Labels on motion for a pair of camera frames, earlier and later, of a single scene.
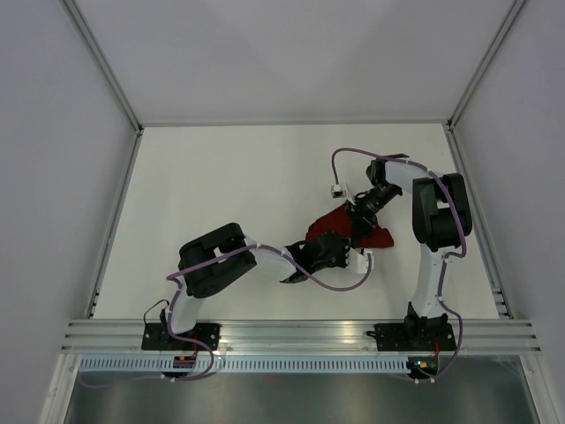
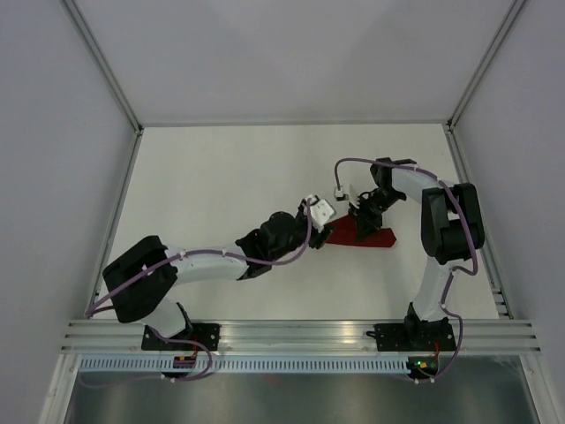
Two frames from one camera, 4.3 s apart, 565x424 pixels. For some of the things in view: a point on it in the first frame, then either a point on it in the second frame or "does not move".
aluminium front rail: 294,336 does not move
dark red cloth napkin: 342,222 does not move
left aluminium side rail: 114,221 does not move
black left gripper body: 339,260 to 297,235
